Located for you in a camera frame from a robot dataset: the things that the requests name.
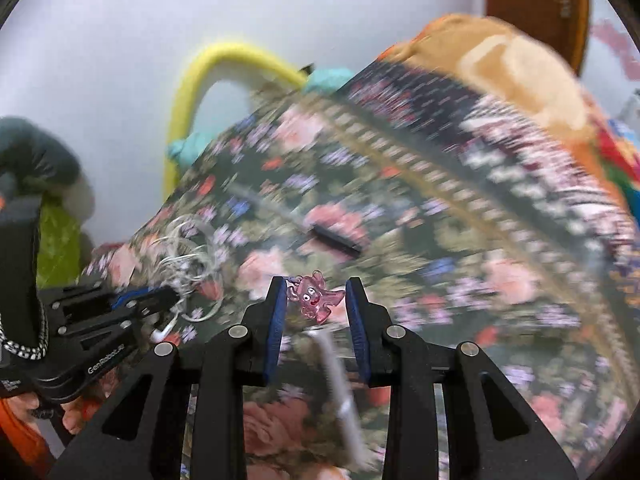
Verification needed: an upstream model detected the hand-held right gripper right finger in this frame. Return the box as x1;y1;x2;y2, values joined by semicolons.
345;276;581;480

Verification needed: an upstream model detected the person's left hand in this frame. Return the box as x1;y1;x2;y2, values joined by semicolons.
10;392;107;434

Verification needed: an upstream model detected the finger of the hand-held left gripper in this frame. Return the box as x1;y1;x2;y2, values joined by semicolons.
56;309;167;349
49;282;180;313

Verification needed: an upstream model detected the pink bear charm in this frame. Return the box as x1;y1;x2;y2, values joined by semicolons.
287;271;346;322

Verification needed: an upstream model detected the orange blanket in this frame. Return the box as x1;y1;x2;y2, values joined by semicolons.
377;14;640;201

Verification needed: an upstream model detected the yellow foam tube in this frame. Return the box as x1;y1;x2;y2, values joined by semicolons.
162;40;308;201

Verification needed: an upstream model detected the black marker pen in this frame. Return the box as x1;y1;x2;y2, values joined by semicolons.
225;182;362;259

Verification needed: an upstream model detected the colourful clothes pile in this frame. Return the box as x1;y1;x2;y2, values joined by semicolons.
595;105;640;196

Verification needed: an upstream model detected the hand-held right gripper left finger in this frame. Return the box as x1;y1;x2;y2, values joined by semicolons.
47;276;290;480

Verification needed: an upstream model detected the dark floral bedspread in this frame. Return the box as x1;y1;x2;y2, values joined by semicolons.
82;57;640;480

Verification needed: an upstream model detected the dark green cloth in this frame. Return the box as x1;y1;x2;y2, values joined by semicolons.
0;116;83;196

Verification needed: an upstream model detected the white earphone cable tangle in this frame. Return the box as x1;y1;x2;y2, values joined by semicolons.
147;215;228;343

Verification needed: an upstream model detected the white sliding wardrobe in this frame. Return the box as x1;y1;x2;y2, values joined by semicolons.
582;0;640;126

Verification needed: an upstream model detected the person's left forearm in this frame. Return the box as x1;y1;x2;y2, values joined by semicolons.
0;400;55;467

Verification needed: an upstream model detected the green leaf-print cloth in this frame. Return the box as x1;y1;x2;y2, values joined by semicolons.
37;195;86;288

